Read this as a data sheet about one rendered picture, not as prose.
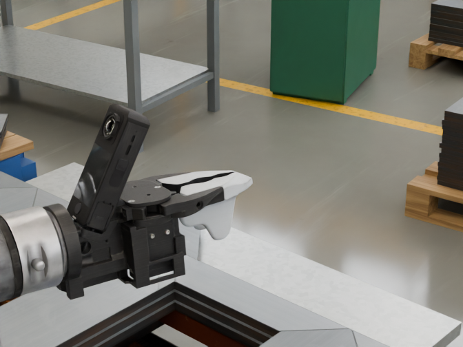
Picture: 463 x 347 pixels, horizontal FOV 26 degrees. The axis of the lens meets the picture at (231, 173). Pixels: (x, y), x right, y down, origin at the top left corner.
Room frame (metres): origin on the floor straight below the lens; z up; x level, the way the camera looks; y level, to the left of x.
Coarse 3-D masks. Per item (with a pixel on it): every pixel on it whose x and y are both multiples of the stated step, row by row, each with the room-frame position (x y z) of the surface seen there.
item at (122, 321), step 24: (168, 288) 1.67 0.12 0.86; (120, 312) 1.58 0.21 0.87; (144, 312) 1.61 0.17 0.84; (168, 312) 1.65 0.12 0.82; (192, 312) 1.63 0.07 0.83; (216, 312) 1.60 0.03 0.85; (96, 336) 1.52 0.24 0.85; (120, 336) 1.56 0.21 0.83; (240, 336) 1.55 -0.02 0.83; (264, 336) 1.53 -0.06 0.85
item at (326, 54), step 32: (288, 0) 5.02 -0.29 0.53; (320, 0) 4.95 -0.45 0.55; (352, 0) 4.95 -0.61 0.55; (288, 32) 5.02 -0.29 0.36; (320, 32) 4.95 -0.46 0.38; (352, 32) 4.98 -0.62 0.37; (288, 64) 5.02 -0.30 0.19; (320, 64) 4.94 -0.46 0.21; (352, 64) 5.01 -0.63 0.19; (320, 96) 4.94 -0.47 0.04
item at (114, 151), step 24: (120, 120) 0.84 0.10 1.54; (144, 120) 0.84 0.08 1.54; (96, 144) 0.85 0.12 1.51; (120, 144) 0.83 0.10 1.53; (96, 168) 0.83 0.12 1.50; (120, 168) 0.82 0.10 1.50; (96, 192) 0.81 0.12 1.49; (120, 192) 0.82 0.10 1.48; (72, 216) 0.82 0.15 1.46; (96, 216) 0.81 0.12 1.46
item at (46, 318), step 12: (12, 300) 1.61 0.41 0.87; (24, 300) 1.61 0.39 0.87; (36, 300) 1.61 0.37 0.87; (12, 312) 1.57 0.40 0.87; (24, 312) 1.57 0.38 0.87; (36, 312) 1.57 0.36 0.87; (48, 312) 1.57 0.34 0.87; (60, 312) 1.57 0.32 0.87; (36, 324) 1.53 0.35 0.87; (48, 324) 1.53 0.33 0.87; (60, 324) 1.53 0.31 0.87; (72, 324) 1.53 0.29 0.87; (84, 324) 1.53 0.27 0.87; (48, 336) 1.49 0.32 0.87; (60, 336) 1.49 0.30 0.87; (72, 336) 1.49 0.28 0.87
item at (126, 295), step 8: (112, 280) 1.69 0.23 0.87; (120, 280) 1.69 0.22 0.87; (96, 288) 1.66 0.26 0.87; (104, 288) 1.66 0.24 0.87; (112, 288) 1.66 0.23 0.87; (120, 288) 1.66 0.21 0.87; (128, 288) 1.66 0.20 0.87; (144, 288) 1.66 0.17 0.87; (152, 288) 1.66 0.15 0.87; (112, 296) 1.63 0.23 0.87; (120, 296) 1.63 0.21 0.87; (128, 296) 1.63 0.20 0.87; (136, 296) 1.63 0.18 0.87; (144, 296) 1.63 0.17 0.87; (128, 304) 1.60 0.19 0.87
